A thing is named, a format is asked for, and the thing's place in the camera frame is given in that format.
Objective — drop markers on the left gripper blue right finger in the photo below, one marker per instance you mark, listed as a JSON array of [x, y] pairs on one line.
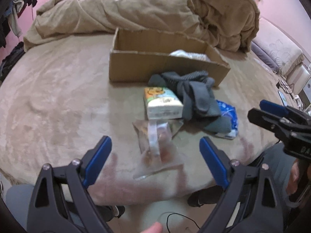
[[216, 160]]

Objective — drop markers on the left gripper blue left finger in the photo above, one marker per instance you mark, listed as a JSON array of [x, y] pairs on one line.
[[94, 160]]

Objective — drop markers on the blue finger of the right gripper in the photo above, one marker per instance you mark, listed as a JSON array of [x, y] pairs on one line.
[[273, 108], [267, 120]]

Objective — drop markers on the clear bag of snacks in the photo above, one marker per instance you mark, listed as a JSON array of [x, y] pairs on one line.
[[158, 152]]

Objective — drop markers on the grey knitted socks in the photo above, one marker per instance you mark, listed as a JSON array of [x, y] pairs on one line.
[[194, 90]]

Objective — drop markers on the bag of cotton swabs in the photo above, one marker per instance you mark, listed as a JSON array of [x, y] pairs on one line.
[[189, 55]]

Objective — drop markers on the person's right hand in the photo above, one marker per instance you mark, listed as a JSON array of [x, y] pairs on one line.
[[294, 177]]

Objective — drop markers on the person's left hand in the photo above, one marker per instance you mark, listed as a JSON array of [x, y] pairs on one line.
[[155, 228]]

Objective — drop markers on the black shoe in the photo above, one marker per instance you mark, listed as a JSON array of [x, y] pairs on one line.
[[206, 196]]

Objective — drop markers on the blue plastic packet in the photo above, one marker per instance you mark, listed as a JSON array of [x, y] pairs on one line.
[[229, 112]]

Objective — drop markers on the white embroidered pillow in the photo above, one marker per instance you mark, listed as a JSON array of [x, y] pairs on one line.
[[275, 49]]

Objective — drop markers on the beige bed sheet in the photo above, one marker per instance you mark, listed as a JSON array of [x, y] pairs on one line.
[[58, 101]]

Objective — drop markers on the cartoon tissue pack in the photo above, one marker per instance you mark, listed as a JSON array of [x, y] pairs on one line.
[[162, 103]]

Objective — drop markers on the beige rumpled duvet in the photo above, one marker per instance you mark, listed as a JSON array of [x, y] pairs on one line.
[[226, 24]]

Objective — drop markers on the brown cardboard box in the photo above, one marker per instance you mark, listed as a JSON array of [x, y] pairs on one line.
[[138, 54]]

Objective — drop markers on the black bag on floor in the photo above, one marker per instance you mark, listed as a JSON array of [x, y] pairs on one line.
[[9, 61]]

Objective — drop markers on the pile of dark clothes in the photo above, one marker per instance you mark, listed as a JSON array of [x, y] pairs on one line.
[[10, 11]]

